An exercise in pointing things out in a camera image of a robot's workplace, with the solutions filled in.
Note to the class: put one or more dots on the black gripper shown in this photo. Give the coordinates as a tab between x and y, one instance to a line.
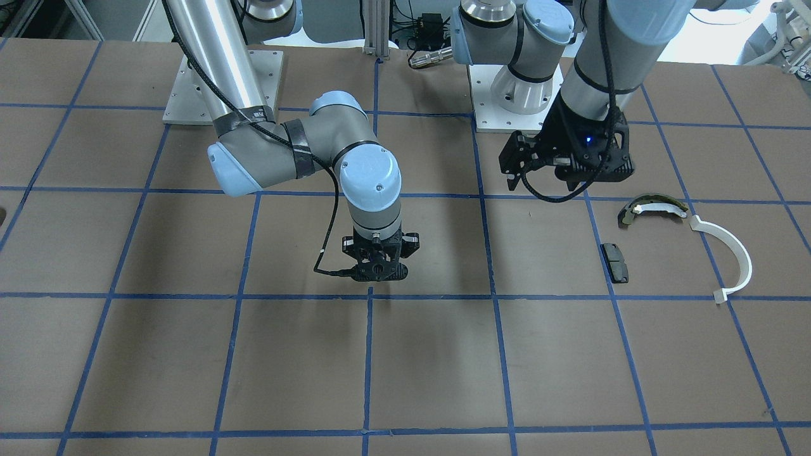
410	245
560	132

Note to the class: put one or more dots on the black brake pad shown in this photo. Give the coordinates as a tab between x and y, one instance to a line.
615	262

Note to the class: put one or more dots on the silver cylindrical tool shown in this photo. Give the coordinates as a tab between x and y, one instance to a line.
431	58

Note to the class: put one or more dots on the black power adapter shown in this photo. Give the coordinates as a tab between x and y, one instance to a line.
429	32

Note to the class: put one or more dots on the white curved plastic part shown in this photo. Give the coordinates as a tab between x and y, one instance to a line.
736	247

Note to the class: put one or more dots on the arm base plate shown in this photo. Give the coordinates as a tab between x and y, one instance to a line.
504	103
192	103

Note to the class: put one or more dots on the aluminium frame post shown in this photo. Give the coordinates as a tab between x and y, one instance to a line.
375	22

